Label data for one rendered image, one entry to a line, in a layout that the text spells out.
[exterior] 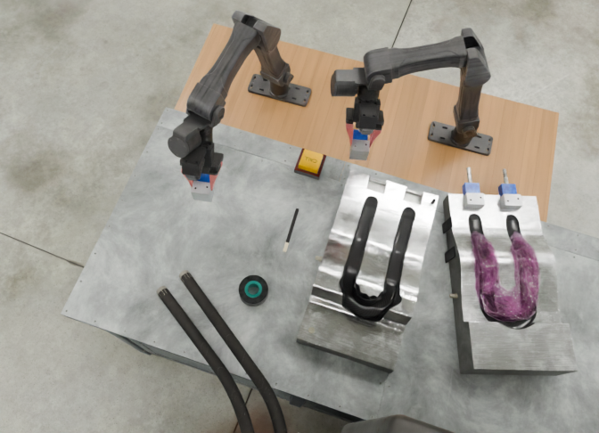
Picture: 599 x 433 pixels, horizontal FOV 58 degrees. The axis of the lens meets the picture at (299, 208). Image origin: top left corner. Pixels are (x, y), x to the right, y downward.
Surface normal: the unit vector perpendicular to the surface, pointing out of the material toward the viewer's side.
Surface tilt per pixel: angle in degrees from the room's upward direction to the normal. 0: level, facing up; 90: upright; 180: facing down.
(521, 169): 0
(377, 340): 0
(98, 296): 0
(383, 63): 13
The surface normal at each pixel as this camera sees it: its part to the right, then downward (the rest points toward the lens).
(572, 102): 0.04, -0.39
